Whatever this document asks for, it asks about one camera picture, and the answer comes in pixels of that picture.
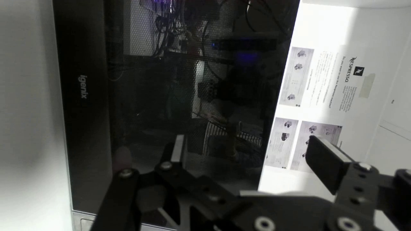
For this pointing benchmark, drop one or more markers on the white notice sheet with logo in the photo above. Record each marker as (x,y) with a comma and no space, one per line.
(338,81)

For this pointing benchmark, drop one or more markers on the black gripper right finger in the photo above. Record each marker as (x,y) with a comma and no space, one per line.
(326,162)

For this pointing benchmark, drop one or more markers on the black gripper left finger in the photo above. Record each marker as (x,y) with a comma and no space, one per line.
(178,149)

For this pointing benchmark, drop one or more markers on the silver microwave with black door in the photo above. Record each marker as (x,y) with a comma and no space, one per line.
(171,85)

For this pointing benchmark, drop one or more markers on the white upper cabinet door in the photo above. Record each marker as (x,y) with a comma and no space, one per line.
(396,145)

